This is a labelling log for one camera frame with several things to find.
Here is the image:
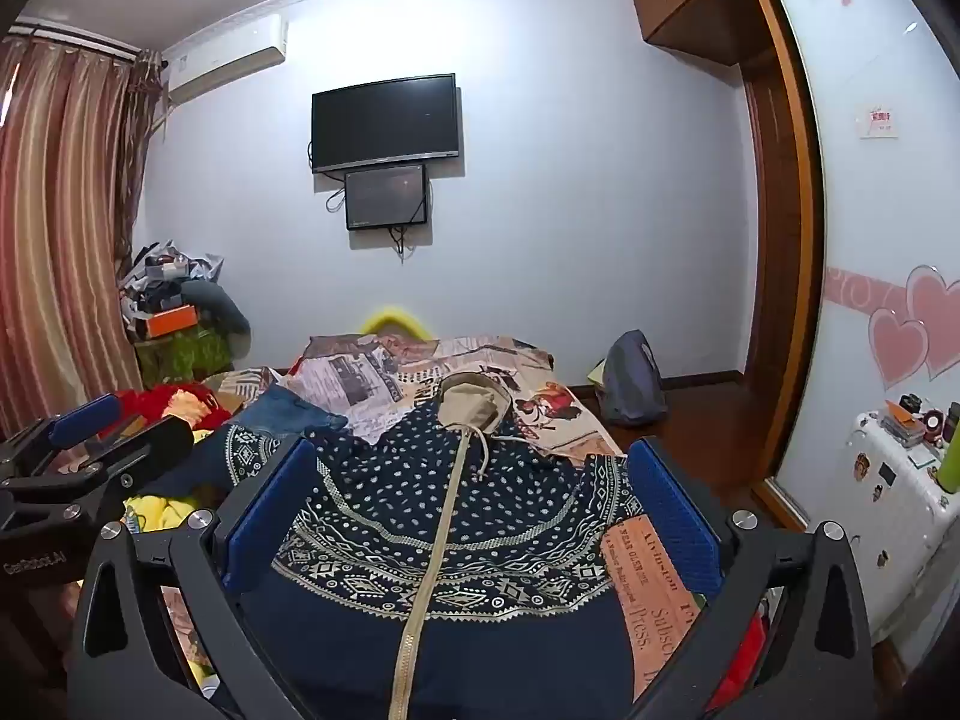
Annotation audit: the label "yellow cloth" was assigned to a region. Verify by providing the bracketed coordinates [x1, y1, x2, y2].
[124, 493, 202, 535]

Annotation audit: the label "red object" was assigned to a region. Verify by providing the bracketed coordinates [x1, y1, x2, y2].
[709, 611, 770, 713]

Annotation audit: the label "orange lidded box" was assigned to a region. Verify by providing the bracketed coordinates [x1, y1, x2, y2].
[881, 399, 927, 445]

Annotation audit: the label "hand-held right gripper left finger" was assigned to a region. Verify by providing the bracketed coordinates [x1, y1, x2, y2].
[66, 435, 325, 720]

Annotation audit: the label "yellow plastic object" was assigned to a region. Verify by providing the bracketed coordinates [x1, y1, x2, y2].
[358, 306, 437, 338]

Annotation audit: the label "large black wall television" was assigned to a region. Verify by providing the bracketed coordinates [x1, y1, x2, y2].
[311, 73, 460, 175]

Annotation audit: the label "pile of clutter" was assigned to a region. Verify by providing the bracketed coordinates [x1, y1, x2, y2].
[120, 240, 226, 316]

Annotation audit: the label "small black wall monitor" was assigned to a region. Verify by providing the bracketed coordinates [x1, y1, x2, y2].
[344, 163, 430, 232]

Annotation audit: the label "striped curtain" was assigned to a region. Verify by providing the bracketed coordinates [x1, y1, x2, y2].
[0, 34, 164, 437]

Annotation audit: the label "dark grey cushion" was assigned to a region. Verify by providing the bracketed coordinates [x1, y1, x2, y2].
[180, 281, 253, 361]

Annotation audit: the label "white suitcase with stickers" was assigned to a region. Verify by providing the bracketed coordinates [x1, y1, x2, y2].
[810, 409, 960, 672]

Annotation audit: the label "white air conditioner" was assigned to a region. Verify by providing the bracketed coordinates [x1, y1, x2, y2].
[163, 13, 290, 103]

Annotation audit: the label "frosted sliding door with hearts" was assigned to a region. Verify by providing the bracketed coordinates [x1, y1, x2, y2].
[763, 0, 960, 527]

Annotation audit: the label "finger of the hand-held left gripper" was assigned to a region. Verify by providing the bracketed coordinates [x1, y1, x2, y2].
[0, 393, 125, 475]
[0, 415, 196, 511]

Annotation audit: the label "green bottle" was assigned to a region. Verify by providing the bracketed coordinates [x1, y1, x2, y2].
[934, 416, 960, 496]

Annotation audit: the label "black television cable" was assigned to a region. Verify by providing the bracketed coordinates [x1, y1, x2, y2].
[307, 141, 347, 212]

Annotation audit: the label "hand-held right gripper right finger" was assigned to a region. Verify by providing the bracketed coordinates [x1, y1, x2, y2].
[621, 436, 878, 720]

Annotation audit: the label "green patterned box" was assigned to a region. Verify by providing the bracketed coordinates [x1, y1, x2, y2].
[135, 330, 230, 385]

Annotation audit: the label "grey backpack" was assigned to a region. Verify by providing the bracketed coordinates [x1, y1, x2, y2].
[600, 330, 670, 428]

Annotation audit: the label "printed blanket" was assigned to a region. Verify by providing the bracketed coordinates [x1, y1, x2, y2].
[161, 334, 706, 702]

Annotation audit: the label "red plush toy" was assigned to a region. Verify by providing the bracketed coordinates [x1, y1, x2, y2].
[101, 382, 242, 442]

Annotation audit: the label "wooden overhead cabinet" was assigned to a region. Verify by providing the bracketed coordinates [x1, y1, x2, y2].
[628, 0, 760, 70]

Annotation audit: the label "blue denim jeans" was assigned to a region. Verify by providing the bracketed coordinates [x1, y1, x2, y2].
[240, 384, 353, 437]

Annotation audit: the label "navy patterned hooded jacket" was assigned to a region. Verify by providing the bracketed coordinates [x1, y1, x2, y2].
[180, 373, 722, 720]

